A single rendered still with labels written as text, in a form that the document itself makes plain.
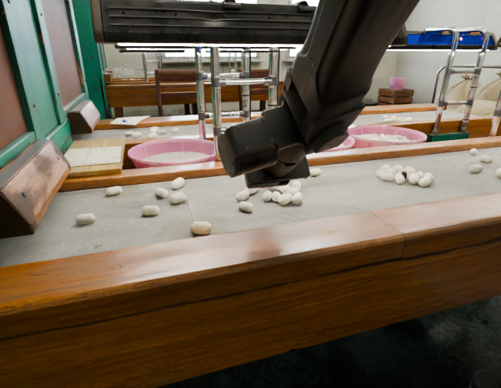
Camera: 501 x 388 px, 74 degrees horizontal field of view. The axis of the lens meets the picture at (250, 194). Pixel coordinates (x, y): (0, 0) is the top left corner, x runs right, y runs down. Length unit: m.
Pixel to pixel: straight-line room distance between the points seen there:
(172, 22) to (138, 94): 2.70
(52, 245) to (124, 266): 0.18
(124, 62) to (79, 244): 5.13
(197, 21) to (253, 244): 0.40
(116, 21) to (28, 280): 0.42
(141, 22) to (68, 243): 0.39
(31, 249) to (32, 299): 0.17
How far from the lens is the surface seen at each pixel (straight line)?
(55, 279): 0.49
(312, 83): 0.31
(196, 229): 0.57
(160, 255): 0.49
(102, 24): 0.66
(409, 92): 6.74
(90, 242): 0.61
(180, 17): 0.67
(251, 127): 0.39
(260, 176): 0.50
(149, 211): 0.65
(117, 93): 3.35
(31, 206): 0.58
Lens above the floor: 1.02
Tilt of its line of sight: 23 degrees down
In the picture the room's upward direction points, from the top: straight up
